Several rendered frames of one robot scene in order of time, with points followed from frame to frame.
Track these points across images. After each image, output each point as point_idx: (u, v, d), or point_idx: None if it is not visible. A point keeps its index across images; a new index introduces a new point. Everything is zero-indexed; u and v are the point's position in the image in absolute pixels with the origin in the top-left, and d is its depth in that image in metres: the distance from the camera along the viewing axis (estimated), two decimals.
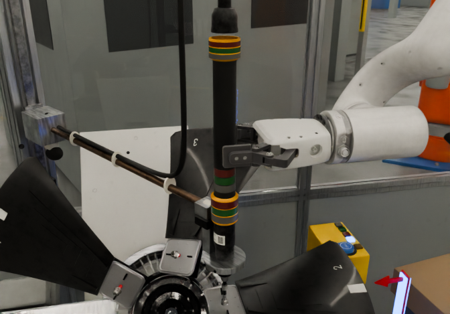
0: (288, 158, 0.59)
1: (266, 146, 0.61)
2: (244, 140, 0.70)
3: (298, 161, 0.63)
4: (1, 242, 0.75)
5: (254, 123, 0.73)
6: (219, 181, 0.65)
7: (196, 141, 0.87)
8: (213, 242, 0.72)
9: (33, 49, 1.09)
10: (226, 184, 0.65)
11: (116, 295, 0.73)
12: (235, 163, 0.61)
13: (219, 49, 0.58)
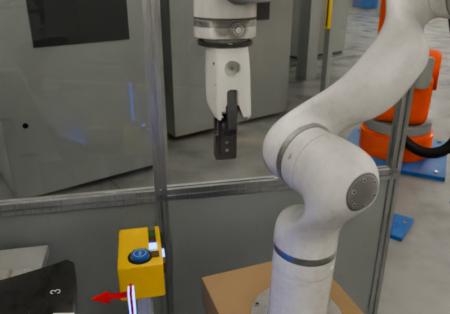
0: (228, 124, 0.58)
1: (219, 124, 0.61)
2: None
3: (242, 89, 0.57)
4: None
5: None
6: None
7: (55, 292, 0.72)
8: None
9: None
10: None
11: None
12: (232, 150, 0.64)
13: None
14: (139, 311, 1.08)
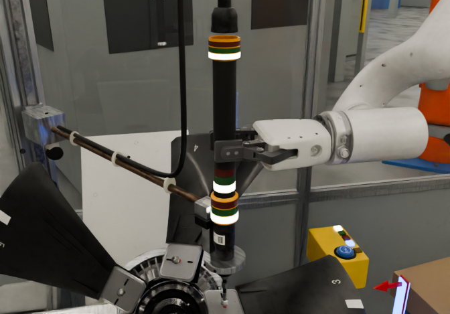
0: (276, 156, 0.60)
1: (258, 143, 0.62)
2: None
3: (298, 161, 0.63)
4: (195, 150, 0.88)
5: (249, 126, 0.71)
6: (219, 181, 0.65)
7: (337, 282, 0.83)
8: (213, 242, 0.72)
9: (33, 53, 1.09)
10: (226, 184, 0.65)
11: (171, 260, 0.77)
12: (226, 158, 0.62)
13: (219, 49, 0.58)
14: None
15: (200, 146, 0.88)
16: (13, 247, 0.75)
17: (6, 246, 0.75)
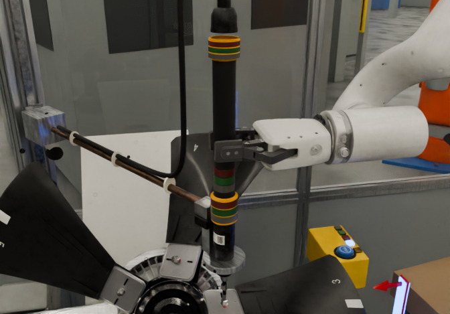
0: (276, 155, 0.60)
1: (258, 143, 0.62)
2: None
3: (298, 161, 0.63)
4: (195, 150, 0.88)
5: (249, 126, 0.71)
6: (218, 181, 0.65)
7: (337, 282, 0.83)
8: (212, 242, 0.72)
9: (33, 53, 1.09)
10: (225, 184, 0.65)
11: (171, 260, 0.76)
12: (227, 158, 0.62)
13: (219, 49, 0.58)
14: None
15: (199, 145, 0.88)
16: (13, 247, 0.75)
17: (6, 246, 0.75)
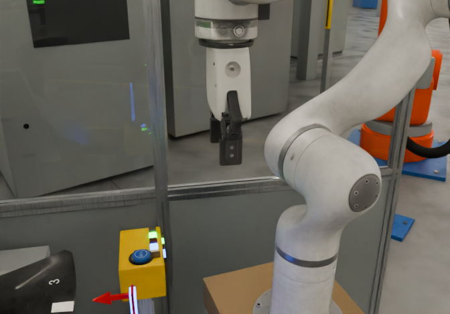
0: (232, 115, 0.55)
1: (222, 123, 0.59)
2: None
3: (242, 90, 0.57)
4: None
5: None
6: None
7: (54, 282, 0.71)
8: None
9: None
10: None
11: None
12: (237, 156, 0.60)
13: None
14: (140, 312, 1.07)
15: None
16: None
17: None
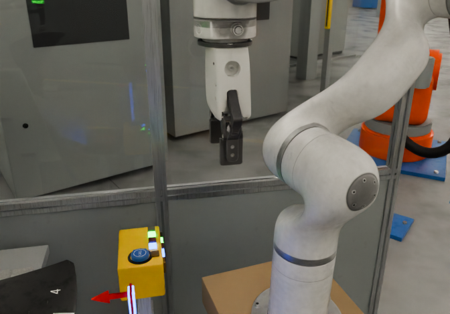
0: (232, 114, 0.55)
1: (222, 123, 0.59)
2: None
3: (242, 89, 0.57)
4: (50, 292, 0.72)
5: None
6: None
7: None
8: None
9: None
10: None
11: None
12: (238, 155, 0.60)
13: None
14: (139, 311, 1.08)
15: (57, 296, 0.72)
16: None
17: None
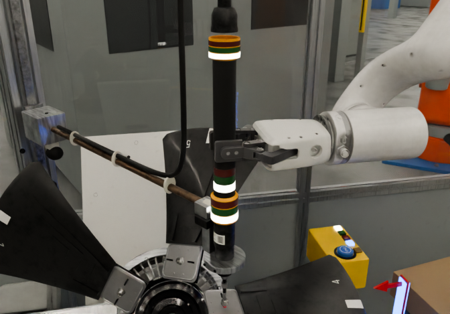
0: (276, 156, 0.60)
1: (258, 143, 0.62)
2: None
3: (298, 161, 0.63)
4: (332, 282, 0.83)
5: (249, 126, 0.71)
6: (219, 180, 0.65)
7: None
8: (213, 242, 0.72)
9: (33, 53, 1.09)
10: (226, 183, 0.65)
11: (222, 298, 0.76)
12: (226, 158, 0.62)
13: (219, 49, 0.58)
14: None
15: (339, 285, 0.83)
16: (188, 154, 0.85)
17: (187, 149, 0.86)
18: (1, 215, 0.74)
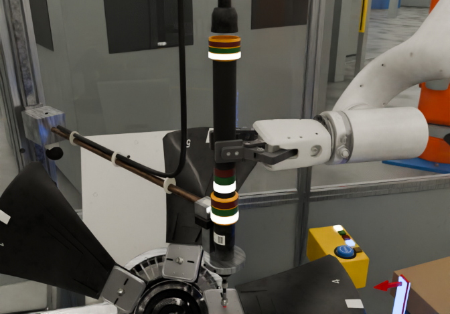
0: (276, 156, 0.60)
1: (259, 143, 0.62)
2: None
3: (298, 161, 0.63)
4: (332, 282, 0.83)
5: (249, 126, 0.71)
6: (219, 181, 0.65)
7: None
8: (213, 242, 0.72)
9: (33, 53, 1.09)
10: (226, 184, 0.65)
11: (222, 298, 0.76)
12: (227, 159, 0.62)
13: (219, 49, 0.58)
14: None
15: (339, 285, 0.83)
16: (188, 154, 0.85)
17: (187, 149, 0.86)
18: (1, 214, 0.74)
